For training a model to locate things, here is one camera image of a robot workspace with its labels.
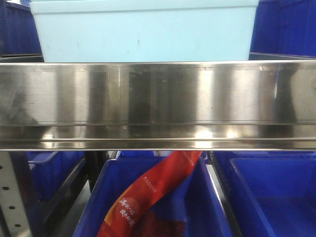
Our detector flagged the light teal plastic bin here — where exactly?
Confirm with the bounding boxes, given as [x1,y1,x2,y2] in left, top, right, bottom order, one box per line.
[30,0,259,62]

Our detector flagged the right shelf lower centre bin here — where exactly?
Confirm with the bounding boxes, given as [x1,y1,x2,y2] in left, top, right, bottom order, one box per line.
[73,157,233,237]

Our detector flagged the shelf bin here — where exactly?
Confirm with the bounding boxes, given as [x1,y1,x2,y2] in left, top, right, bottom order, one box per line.
[27,151,86,201]
[250,0,316,58]
[73,157,233,237]
[0,0,41,55]
[214,151,316,237]

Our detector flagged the right shelf lower left bin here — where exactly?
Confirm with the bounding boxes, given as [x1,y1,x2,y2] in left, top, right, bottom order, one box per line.
[27,151,86,201]

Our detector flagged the right shelf upper left bin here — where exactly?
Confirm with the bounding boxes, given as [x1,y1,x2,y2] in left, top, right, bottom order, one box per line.
[0,0,41,55]

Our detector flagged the perforated grey shelf upright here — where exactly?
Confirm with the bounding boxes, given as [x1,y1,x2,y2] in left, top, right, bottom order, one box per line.
[0,152,32,237]

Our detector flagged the red printed snack bag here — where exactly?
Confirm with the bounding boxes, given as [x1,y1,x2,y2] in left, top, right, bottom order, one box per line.
[97,151,202,237]

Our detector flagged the right shelf steel rail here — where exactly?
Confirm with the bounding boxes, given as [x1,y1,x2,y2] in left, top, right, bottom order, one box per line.
[0,60,316,151]

